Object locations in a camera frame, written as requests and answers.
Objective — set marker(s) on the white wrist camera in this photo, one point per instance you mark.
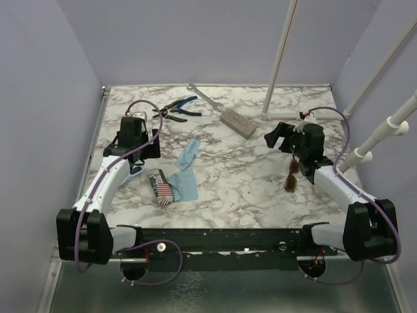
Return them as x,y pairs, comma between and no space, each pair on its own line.
305,119
141,115

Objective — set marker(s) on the white PVC pipe frame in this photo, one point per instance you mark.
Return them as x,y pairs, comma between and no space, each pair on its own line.
389,126

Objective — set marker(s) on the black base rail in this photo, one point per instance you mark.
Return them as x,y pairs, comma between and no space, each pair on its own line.
205,249

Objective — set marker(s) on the silver open-end wrench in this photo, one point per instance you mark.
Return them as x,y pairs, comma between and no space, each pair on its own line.
217,106

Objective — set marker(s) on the black handled cutters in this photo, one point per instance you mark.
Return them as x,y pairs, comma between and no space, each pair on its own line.
165,115

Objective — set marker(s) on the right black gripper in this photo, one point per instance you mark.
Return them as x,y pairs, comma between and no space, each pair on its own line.
283,130

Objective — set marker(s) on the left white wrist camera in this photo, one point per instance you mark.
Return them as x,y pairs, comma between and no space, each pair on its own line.
141,115

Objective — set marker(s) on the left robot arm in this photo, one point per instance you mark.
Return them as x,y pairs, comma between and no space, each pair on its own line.
83,232

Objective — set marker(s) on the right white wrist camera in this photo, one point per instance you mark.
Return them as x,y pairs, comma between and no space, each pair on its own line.
305,119

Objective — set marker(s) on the blue handled pliers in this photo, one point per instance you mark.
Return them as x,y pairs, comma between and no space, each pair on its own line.
178,107

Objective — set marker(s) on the aluminium extrusion rail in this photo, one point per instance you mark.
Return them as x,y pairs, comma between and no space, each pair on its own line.
55,262

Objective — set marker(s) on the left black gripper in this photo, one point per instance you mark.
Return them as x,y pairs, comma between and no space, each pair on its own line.
151,150

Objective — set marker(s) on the light blue cleaning cloth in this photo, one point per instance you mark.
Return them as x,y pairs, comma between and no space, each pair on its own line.
184,185

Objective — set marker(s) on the grey rectangular block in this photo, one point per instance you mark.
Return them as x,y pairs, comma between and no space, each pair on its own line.
241,125

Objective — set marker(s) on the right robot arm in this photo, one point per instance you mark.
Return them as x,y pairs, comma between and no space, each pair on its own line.
370,227

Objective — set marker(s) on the brown sunglasses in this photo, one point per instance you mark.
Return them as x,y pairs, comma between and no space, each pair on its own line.
291,181

